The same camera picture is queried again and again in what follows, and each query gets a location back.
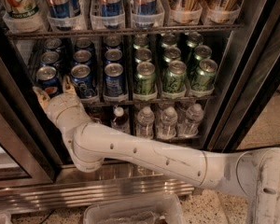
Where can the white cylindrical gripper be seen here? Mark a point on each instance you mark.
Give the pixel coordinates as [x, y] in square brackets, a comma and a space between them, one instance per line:
[60, 106]

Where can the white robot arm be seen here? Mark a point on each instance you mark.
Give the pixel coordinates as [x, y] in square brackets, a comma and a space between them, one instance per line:
[254, 174]

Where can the second row left pepsi can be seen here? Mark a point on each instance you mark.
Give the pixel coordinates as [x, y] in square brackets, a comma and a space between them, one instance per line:
[52, 58]

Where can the second row pepsi can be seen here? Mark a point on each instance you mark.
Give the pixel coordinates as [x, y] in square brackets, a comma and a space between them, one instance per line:
[113, 56]
[52, 58]
[82, 57]

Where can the second row middle pepsi can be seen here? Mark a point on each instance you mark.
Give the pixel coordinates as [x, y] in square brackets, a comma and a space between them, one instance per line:
[82, 57]

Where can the back right red can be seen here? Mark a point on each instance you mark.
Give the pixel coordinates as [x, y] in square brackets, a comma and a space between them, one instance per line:
[96, 113]

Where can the fridge glass door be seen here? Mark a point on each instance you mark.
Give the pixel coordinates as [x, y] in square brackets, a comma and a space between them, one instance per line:
[26, 135]

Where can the second row right pepsi can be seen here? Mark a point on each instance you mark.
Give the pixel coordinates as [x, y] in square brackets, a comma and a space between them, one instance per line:
[113, 56]

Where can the front left green can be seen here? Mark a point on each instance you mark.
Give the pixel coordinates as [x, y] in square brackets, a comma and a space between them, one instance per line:
[145, 78]

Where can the left red bull can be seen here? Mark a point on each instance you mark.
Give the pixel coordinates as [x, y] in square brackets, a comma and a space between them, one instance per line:
[61, 9]

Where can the second row left green can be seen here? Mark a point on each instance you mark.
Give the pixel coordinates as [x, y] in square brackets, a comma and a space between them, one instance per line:
[143, 55]

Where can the second row green can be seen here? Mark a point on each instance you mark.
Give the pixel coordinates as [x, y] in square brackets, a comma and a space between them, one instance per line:
[143, 55]
[171, 54]
[200, 52]

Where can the back left green can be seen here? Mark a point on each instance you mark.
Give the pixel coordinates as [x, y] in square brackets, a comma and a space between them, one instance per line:
[140, 41]

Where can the front middle green can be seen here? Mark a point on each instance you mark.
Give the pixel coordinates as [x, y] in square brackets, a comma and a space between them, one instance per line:
[174, 78]

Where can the second row middle green can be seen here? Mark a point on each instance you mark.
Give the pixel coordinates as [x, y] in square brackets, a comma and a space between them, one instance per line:
[171, 54]

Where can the back middle green can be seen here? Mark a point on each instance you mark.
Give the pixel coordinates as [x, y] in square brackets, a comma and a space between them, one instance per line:
[168, 40]

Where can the stainless steel fridge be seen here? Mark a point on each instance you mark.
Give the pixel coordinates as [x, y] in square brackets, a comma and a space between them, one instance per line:
[249, 73]

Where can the front right green can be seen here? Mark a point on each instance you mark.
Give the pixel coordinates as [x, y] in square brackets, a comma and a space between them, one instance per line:
[204, 75]

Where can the back right green can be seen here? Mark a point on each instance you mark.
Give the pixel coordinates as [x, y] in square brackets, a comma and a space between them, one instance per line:
[193, 40]

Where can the second row right green can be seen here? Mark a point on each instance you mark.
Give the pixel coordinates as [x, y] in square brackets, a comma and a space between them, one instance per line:
[200, 52]

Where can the dark drink bottle white cap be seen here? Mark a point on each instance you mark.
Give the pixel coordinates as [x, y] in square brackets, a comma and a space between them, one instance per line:
[120, 120]

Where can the left clear water bottle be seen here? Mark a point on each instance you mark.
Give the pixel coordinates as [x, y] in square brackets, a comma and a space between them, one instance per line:
[144, 123]

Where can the clear water bottle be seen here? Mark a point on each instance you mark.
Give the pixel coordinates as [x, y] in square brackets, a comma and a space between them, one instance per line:
[144, 123]
[166, 129]
[189, 126]

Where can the middle clear water bottle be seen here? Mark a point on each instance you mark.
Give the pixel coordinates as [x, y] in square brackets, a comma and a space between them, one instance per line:
[166, 129]

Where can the right clear water bottle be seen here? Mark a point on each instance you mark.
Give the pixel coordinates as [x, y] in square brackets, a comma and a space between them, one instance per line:
[189, 126]

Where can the clear plastic bin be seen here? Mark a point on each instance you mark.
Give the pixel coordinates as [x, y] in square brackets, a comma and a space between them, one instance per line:
[144, 209]

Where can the top wire shelf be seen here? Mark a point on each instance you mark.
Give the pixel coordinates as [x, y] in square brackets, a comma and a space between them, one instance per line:
[126, 31]

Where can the wire shelf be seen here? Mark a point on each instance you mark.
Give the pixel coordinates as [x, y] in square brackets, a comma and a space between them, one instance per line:
[126, 31]
[153, 101]

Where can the middle wire shelf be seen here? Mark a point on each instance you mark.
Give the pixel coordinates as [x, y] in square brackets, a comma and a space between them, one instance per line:
[153, 101]

